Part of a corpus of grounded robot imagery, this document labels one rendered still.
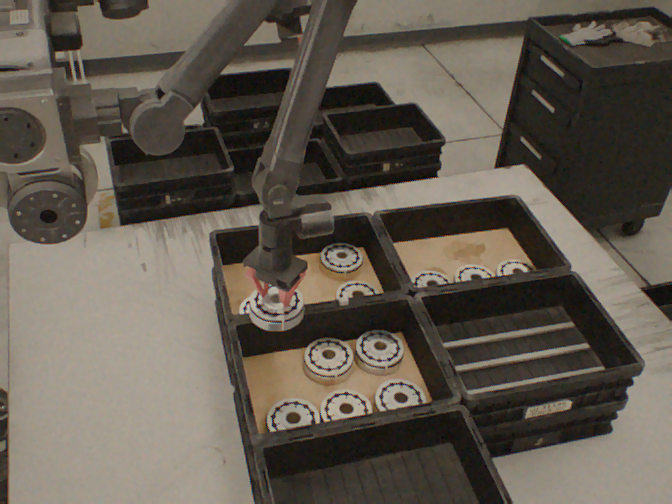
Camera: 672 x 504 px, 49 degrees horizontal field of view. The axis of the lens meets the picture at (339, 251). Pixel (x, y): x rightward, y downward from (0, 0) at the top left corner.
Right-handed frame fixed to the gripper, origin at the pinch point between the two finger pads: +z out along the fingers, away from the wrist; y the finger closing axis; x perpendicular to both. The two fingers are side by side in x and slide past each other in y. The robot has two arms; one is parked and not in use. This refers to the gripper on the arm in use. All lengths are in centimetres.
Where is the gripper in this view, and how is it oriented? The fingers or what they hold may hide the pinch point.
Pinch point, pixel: (275, 298)
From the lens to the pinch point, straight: 139.3
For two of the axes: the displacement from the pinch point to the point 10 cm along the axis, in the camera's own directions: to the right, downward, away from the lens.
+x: -5.0, 5.4, -6.8
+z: -0.5, 7.6, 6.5
